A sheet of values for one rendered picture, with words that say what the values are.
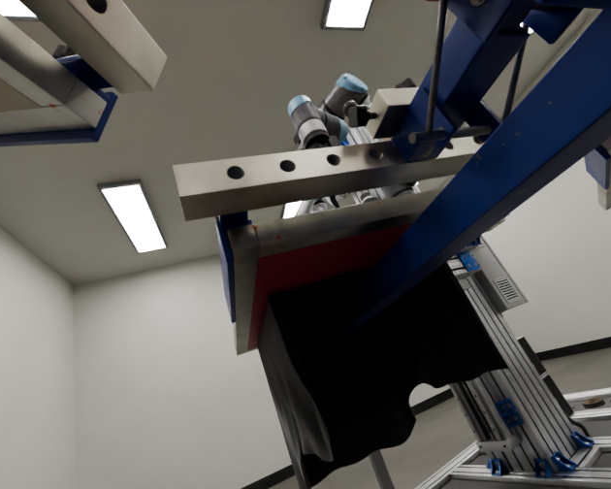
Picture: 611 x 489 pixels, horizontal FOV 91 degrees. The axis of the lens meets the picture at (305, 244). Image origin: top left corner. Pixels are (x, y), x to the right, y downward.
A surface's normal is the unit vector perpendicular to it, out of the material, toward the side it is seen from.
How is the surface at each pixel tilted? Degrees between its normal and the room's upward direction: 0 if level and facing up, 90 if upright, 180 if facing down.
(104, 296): 90
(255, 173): 90
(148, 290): 90
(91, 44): 148
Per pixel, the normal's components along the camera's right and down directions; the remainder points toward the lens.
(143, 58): 0.94, 0.08
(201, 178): 0.18, -0.50
